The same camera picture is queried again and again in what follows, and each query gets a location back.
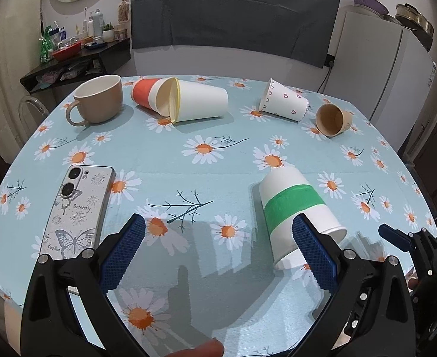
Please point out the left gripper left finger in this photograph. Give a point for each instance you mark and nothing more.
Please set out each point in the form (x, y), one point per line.
(49, 325)

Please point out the metal pot on fridge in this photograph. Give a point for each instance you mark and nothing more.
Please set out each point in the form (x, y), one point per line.
(411, 14)

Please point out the right hand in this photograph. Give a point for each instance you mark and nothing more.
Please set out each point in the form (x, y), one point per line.
(413, 283)

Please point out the butterfly case smartphone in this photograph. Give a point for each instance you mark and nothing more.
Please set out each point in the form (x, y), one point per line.
(78, 211)

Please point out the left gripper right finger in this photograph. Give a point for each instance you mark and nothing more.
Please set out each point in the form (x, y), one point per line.
(369, 312)

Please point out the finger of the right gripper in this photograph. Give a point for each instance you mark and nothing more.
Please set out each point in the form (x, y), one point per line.
(396, 237)

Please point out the daisy print blue tablecloth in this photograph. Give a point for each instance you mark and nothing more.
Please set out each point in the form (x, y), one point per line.
(205, 269)

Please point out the black side shelf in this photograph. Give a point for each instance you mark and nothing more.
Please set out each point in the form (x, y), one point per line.
(83, 66)

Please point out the purple pot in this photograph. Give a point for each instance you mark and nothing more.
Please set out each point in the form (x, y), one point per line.
(374, 5)

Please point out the small brown paper cup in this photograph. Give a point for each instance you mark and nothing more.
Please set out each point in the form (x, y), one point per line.
(331, 120)

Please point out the transparent chair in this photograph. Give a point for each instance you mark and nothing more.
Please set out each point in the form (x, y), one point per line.
(31, 113)

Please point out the orange striped paper cup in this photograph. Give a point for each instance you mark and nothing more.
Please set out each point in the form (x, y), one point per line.
(144, 92)

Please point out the small potted plant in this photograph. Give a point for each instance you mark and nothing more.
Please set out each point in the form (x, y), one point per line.
(108, 33)

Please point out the white thermos bottle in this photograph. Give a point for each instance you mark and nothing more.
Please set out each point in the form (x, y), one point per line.
(98, 23)

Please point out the green striped white paper cup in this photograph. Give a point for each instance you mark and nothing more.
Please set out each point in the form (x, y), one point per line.
(286, 193)

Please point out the white refrigerator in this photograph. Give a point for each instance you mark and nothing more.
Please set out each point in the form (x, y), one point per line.
(383, 70)

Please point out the beige ceramic mug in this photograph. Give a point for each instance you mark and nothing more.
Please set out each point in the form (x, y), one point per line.
(97, 100)

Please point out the red bowl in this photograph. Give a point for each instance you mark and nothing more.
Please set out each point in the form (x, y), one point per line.
(66, 50)

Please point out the pink hearts white paper cup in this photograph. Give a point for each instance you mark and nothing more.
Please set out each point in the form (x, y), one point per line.
(280, 100)

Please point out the yellow rimmed white paper cup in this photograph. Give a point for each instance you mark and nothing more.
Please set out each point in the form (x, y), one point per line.
(183, 101)

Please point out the left hand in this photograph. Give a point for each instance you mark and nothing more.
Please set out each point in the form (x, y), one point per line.
(211, 348)

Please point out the green plastic bottle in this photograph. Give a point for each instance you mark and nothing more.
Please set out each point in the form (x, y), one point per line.
(47, 46)

